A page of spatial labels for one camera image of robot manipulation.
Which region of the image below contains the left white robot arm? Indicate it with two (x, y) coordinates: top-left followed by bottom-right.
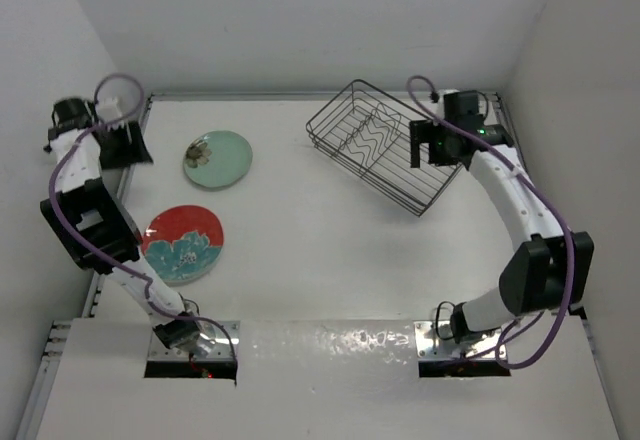
(40, 97), (203, 355)

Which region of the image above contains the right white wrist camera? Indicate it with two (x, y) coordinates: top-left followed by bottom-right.
(428, 90), (450, 118)

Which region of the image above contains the light green flower plate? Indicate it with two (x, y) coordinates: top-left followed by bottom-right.
(182, 130), (253, 190)

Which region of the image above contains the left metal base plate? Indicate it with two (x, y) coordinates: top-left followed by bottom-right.
(147, 321), (240, 362)

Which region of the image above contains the black wire dish rack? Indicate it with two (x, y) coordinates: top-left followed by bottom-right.
(306, 79), (461, 217)

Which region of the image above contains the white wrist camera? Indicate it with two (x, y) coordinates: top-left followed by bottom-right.
(95, 97), (123, 122)
(428, 90), (450, 118)

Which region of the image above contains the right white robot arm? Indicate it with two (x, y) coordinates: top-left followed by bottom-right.
(409, 90), (595, 343)

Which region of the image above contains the metal base plate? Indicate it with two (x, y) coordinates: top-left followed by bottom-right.
(147, 321), (240, 362)
(414, 320), (508, 361)

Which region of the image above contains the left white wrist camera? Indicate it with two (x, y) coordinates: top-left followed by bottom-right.
(95, 97), (123, 122)

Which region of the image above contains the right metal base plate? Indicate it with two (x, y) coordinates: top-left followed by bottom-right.
(414, 320), (508, 361)

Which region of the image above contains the red blue flower plate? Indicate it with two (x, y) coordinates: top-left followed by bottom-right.
(141, 205), (224, 287)

